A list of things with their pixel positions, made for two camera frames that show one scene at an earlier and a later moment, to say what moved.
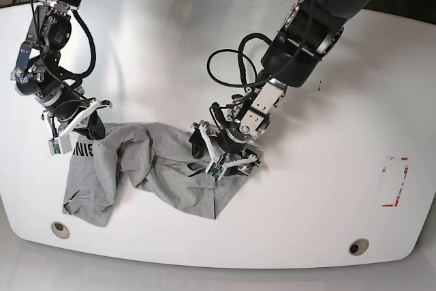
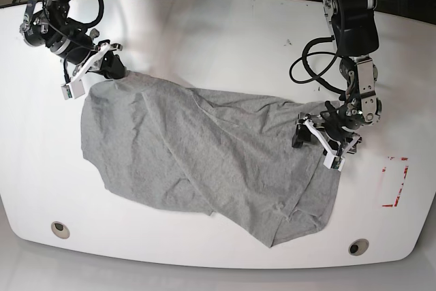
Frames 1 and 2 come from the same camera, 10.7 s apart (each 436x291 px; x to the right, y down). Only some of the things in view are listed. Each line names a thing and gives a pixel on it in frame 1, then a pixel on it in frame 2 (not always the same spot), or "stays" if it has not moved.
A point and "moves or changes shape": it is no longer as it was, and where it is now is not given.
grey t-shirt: (156, 158) moves or changes shape
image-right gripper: (246, 161) to (348, 146)
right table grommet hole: (358, 247) stays
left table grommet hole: (60, 230) stays
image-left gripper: (95, 129) to (110, 66)
